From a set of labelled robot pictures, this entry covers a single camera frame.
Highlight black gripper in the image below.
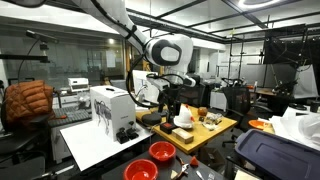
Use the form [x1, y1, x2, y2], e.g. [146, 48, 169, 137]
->
[157, 87, 184, 124]

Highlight black box red label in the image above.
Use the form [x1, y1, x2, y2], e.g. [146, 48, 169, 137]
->
[159, 121, 178, 135]

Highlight black oval cushion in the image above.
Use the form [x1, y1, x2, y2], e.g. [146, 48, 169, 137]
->
[141, 113, 163, 127]

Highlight white chicken plush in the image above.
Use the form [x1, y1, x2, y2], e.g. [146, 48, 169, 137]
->
[173, 103, 195, 130]

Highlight small tan cardboard box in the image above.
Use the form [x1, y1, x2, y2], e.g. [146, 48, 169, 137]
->
[171, 127, 195, 145]

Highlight black office chair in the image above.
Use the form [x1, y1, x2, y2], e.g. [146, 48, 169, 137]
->
[221, 85, 274, 148]
[179, 73, 207, 108]

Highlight brown ball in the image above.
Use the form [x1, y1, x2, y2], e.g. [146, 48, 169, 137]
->
[197, 106, 209, 117]

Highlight wooden desk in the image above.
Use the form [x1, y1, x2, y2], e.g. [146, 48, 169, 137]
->
[134, 96, 238, 155]

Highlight silver computer monitor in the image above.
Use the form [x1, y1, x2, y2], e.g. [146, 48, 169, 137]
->
[132, 69, 162, 113]

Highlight red plastic bowl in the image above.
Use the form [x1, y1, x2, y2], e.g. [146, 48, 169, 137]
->
[148, 140, 177, 163]
[123, 158, 159, 180]

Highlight black clamp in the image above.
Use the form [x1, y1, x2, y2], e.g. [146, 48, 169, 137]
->
[115, 127, 130, 145]
[125, 120, 140, 140]

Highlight clear plastic packaging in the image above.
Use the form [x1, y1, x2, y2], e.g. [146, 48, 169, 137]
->
[202, 111, 223, 131]

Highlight white box dog print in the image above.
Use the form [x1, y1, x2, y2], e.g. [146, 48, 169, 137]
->
[89, 85, 137, 142]

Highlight small red cone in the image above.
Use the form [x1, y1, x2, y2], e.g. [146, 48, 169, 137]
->
[189, 155, 200, 168]

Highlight white board platform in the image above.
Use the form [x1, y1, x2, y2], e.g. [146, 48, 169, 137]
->
[59, 119, 155, 172]

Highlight orange plate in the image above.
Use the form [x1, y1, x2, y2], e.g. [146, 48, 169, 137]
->
[248, 119, 270, 131]

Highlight white printer device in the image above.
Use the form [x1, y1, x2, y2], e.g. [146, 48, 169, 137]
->
[67, 77, 90, 93]

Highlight grey partition board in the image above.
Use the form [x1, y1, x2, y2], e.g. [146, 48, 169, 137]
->
[239, 63, 298, 88]

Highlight grey ribbed mat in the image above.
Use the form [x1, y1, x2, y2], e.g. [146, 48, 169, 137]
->
[48, 105, 93, 128]

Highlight dark blue bin lid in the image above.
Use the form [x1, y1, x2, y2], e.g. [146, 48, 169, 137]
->
[234, 128, 320, 180]

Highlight white crumpled sheets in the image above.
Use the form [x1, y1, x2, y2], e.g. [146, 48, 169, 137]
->
[266, 106, 320, 151]

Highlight black curtain backdrop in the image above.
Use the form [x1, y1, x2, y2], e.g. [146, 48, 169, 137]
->
[262, 23, 320, 66]

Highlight orange puffer jacket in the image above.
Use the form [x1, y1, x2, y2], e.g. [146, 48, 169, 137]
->
[3, 79, 56, 126]

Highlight white hanging cloth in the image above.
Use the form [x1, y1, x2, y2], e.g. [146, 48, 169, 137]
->
[293, 64, 319, 100]

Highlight black padded chair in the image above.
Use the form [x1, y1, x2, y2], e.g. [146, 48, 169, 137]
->
[0, 79, 51, 180]

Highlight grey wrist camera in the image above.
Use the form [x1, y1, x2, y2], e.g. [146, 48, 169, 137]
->
[146, 73, 171, 92]

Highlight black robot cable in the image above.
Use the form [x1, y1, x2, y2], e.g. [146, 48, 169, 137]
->
[90, 0, 188, 109]

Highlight black handled pliers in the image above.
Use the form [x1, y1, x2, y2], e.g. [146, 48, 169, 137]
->
[171, 154, 190, 180]

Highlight black camera boom stand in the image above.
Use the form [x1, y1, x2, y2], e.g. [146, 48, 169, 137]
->
[0, 29, 60, 83]

